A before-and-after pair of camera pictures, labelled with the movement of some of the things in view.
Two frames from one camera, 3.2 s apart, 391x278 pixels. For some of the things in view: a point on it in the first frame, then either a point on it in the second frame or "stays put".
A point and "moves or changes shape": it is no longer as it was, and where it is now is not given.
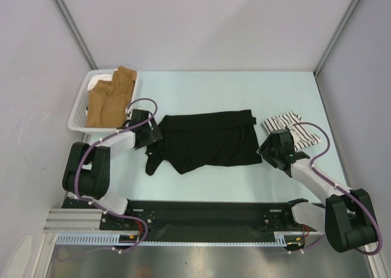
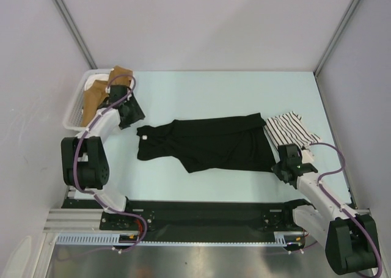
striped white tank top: x=301 y=135 stays put
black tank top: x=195 y=141 moves or changes shape
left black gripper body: x=151 y=135 → x=135 y=113
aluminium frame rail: x=73 y=220 stays put
